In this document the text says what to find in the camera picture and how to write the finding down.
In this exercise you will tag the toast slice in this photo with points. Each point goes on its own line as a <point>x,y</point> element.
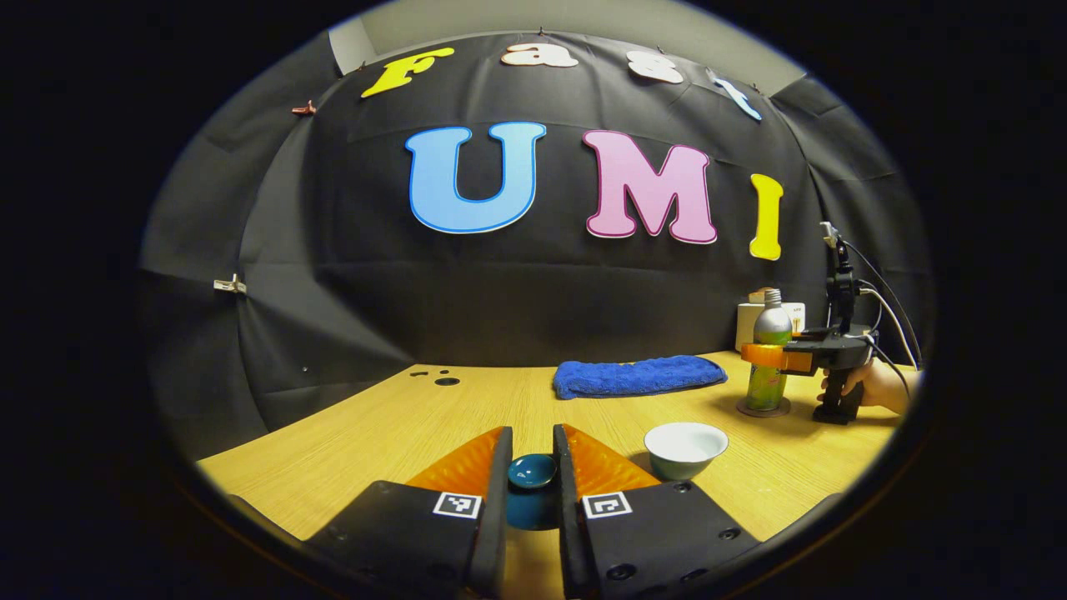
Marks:
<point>757,295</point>

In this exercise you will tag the red clip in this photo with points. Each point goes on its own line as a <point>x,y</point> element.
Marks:
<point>305,108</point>

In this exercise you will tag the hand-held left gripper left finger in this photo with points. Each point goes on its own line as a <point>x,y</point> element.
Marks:
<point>498,517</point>

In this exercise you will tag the teal teacup lid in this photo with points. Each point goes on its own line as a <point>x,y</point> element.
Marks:
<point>532,475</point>

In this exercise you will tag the silver metal clip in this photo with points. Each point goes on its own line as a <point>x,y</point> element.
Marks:
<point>230,284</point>

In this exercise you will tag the round brown coaster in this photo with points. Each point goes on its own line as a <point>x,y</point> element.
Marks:
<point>782,410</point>

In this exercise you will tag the white toaster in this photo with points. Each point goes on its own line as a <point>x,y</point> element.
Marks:
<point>744,329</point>

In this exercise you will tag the ceramic teacup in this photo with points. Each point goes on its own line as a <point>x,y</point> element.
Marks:
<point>685,446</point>

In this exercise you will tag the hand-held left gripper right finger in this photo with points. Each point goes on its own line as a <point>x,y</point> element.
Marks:
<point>565,525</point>

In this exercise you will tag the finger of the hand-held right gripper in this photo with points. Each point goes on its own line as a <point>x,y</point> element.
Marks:
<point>779,358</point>
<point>813,335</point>

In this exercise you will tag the green label water bottle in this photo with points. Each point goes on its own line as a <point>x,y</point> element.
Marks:
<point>771,325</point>

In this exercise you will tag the blue towel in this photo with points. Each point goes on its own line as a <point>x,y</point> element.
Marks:
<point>633,377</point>

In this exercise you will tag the black backdrop cloth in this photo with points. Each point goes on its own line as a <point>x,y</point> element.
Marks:
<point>500,300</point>

